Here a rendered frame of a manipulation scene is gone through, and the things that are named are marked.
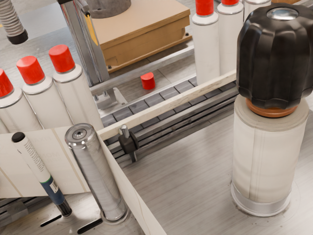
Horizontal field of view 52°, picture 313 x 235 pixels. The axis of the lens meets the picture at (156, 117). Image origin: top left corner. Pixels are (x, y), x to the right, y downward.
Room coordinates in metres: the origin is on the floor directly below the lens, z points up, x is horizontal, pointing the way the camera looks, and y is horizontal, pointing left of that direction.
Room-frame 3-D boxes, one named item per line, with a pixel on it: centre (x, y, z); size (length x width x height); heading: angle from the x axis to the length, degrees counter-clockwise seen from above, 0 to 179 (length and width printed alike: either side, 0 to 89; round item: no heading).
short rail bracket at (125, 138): (0.41, 0.06, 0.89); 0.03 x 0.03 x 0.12; 19
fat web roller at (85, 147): (0.29, 0.10, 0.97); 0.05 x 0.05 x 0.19
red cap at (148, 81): (0.67, 0.00, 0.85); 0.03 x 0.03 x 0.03
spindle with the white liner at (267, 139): (0.27, -0.14, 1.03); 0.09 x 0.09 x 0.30
